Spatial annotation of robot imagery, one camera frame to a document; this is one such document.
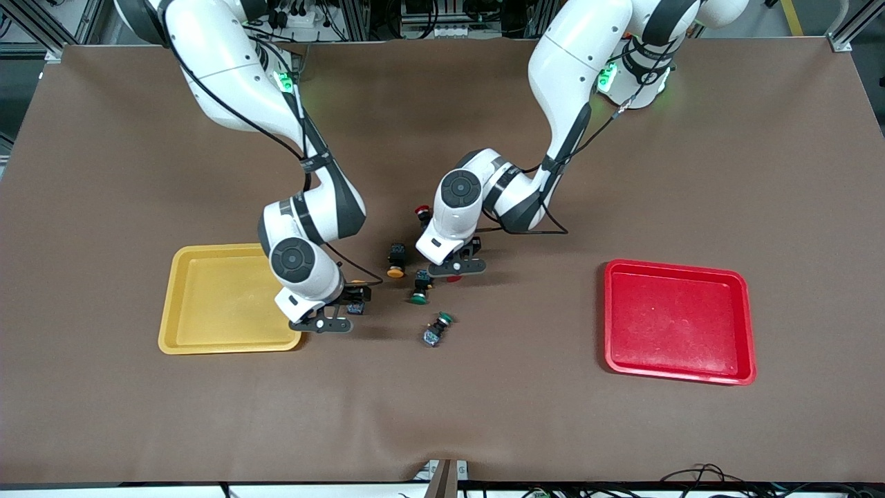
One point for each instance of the grey electronics box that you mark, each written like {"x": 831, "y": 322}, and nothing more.
{"x": 429, "y": 29}

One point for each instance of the yellow push button switch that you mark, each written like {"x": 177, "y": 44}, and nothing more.
{"x": 395, "y": 257}
{"x": 356, "y": 308}

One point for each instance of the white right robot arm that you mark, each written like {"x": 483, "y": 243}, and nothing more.
{"x": 235, "y": 76}

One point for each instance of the metal clamp bracket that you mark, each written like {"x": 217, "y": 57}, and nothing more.
{"x": 442, "y": 481}

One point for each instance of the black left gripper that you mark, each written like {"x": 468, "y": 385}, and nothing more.
{"x": 476, "y": 247}

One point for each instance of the aluminium frame beam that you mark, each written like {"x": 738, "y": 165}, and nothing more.
{"x": 847, "y": 34}
{"x": 34, "y": 24}

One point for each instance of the white power strip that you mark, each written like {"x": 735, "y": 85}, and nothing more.
{"x": 301, "y": 19}

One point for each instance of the green push button switch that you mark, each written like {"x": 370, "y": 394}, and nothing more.
{"x": 420, "y": 294}
{"x": 435, "y": 332}

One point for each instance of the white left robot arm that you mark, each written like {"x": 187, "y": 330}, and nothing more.
{"x": 567, "y": 62}

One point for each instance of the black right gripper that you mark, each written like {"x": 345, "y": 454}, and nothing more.
{"x": 350, "y": 297}

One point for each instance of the yellow plastic tray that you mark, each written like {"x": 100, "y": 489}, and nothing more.
{"x": 207, "y": 304}

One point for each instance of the brown table mat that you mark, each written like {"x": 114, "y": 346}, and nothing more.
{"x": 484, "y": 415}

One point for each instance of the red plastic tray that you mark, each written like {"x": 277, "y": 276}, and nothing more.
{"x": 677, "y": 321}

